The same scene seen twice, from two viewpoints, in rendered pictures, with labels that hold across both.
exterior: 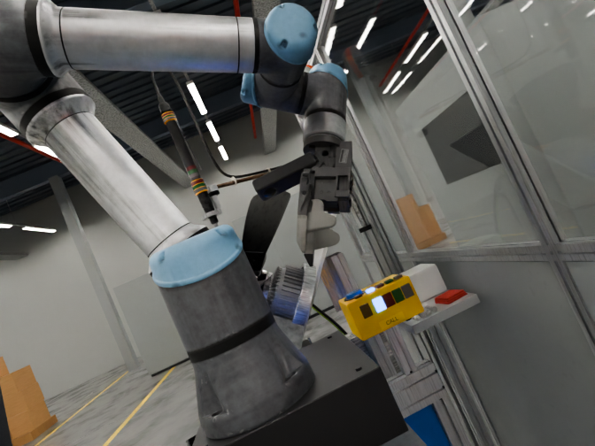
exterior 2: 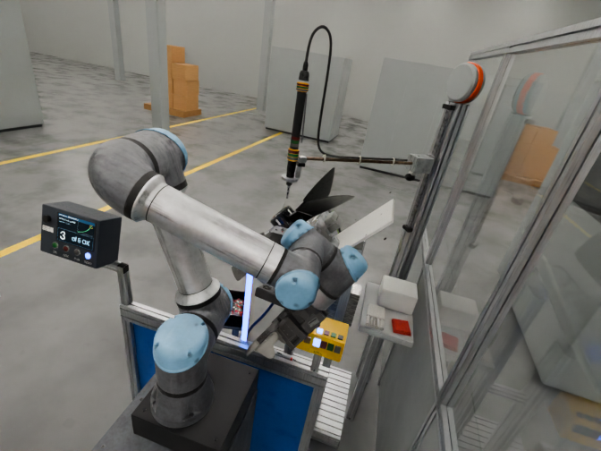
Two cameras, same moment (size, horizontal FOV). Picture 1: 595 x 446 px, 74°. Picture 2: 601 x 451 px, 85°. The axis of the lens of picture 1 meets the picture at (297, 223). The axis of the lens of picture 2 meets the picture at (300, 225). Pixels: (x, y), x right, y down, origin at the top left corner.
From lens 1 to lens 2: 70 cm
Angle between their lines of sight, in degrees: 35
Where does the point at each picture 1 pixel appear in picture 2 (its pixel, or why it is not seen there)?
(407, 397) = (302, 377)
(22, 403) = (185, 89)
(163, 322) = (292, 97)
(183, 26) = (224, 251)
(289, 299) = not seen: hidden behind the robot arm
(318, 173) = (288, 322)
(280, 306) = not seen: hidden behind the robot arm
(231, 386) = (161, 406)
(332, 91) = (339, 283)
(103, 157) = (170, 238)
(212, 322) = (164, 384)
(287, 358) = (194, 407)
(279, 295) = not seen: hidden behind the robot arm
